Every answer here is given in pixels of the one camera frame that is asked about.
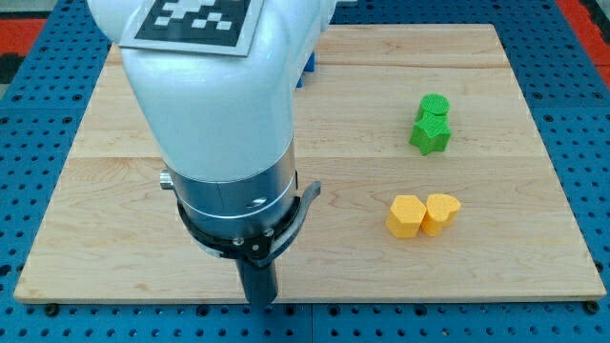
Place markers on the light wooden board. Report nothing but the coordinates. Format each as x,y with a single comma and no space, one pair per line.
111,235

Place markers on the blue block behind arm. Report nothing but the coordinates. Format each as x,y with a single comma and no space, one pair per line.
309,67

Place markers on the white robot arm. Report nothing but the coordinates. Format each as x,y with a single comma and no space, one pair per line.
216,80

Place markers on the yellow hexagon block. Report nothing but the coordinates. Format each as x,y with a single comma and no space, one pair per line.
405,216

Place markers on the yellow heart block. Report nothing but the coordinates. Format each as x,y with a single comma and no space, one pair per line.
441,210

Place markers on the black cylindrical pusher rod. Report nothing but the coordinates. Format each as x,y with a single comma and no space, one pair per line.
259,283

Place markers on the black white fiducial marker tag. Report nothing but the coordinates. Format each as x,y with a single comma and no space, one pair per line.
224,27

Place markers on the green cylinder block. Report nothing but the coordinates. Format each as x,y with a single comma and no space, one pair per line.
434,103

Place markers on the green star block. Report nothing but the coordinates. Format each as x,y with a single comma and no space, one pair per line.
431,133

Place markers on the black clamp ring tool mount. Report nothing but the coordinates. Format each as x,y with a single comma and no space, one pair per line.
264,247

